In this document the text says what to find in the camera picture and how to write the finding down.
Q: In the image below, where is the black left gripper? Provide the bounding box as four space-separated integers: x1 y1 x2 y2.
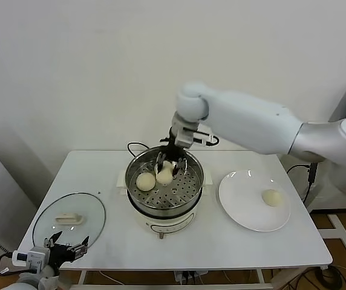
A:
42 231 90 270

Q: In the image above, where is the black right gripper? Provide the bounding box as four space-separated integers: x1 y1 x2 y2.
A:
155 127 189 176

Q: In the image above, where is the glass lid with cream handle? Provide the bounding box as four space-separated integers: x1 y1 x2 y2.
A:
32 192 106 258

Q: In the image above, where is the perforated steel steamer basket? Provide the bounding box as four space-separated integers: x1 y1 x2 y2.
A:
117 146 214 212

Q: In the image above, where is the cream electric cooker base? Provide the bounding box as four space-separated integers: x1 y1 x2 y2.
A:
117 185 212 241

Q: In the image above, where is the white round plate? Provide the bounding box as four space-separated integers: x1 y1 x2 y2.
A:
218 169 291 233

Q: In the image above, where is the white power strip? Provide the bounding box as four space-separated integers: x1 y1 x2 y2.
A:
174 270 209 285

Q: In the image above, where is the white side table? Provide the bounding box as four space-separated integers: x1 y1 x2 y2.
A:
304 164 346 257

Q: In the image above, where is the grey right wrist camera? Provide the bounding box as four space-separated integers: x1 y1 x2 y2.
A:
175 126 220 149

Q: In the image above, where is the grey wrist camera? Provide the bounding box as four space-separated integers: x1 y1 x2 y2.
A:
11 246 51 271
175 126 220 149

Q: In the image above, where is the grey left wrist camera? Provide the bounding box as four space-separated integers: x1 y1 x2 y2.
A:
11 246 51 271

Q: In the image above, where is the white table leg frame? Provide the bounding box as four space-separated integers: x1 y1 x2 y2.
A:
56 267 328 290

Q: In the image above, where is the black cooker power cord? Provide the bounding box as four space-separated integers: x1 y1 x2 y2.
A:
126 142 150 160

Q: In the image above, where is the thin white floor cable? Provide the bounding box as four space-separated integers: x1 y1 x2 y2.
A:
99 270 123 286

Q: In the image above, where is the black laptop charger cable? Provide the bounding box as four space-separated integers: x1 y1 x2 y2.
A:
286 163 318 205

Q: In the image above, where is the black floor cable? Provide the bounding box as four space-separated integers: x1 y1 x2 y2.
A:
312 265 346 290

